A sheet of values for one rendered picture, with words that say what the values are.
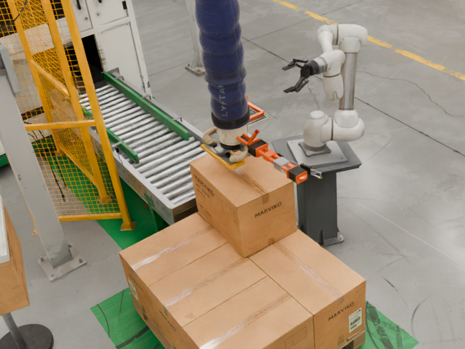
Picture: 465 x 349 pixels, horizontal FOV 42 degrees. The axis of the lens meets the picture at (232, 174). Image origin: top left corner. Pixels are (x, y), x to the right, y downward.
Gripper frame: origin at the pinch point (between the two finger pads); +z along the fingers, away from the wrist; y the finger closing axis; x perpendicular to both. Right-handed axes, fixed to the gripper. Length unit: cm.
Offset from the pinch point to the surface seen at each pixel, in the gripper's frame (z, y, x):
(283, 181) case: 9, 63, -2
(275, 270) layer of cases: 36, 103, -24
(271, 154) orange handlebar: 22.2, 33.0, -11.8
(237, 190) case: 34, 63, 9
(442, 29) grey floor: -405, 158, 210
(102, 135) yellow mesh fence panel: 65, 68, 138
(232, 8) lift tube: 19.6, -42.7, 15.1
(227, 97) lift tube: 28.0, 5.9, 17.4
